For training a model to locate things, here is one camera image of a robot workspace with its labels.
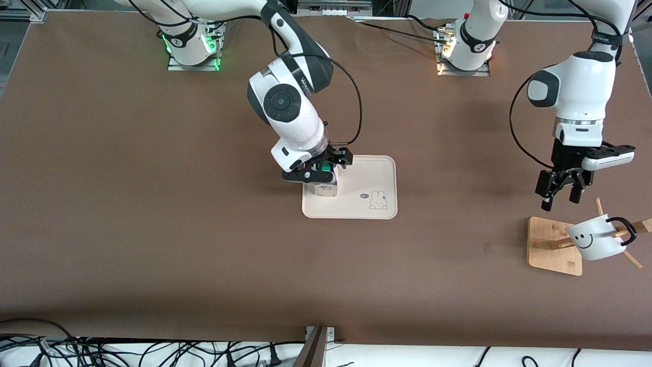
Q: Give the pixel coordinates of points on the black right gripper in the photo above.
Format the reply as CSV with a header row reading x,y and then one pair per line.
x,y
340,155

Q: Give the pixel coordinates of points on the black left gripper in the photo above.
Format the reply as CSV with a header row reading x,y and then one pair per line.
x,y
564,159

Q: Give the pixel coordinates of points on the blue white milk carton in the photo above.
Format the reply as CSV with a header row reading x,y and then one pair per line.
x,y
326,189

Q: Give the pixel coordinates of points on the white smiley face mug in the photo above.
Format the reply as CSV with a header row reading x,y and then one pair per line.
x,y
596,239

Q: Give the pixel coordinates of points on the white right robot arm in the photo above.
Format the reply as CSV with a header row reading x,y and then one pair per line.
x,y
285,102

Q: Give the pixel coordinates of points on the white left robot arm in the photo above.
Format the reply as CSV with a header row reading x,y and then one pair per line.
x,y
580,86

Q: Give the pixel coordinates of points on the cream rabbit print tray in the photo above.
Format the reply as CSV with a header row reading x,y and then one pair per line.
x,y
367,178

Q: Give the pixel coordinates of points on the wooden mug rack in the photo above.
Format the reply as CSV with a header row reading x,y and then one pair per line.
x,y
552,250

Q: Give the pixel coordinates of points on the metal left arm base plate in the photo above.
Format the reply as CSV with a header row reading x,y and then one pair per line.
x,y
463,73

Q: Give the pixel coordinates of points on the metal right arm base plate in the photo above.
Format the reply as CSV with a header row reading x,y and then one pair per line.
x,y
193,67

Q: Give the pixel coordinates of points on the grey metal post with bracket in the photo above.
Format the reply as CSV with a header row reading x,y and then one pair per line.
x,y
313,351

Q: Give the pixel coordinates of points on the aluminium frame rail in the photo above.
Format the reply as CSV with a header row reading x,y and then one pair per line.
x,y
35,15

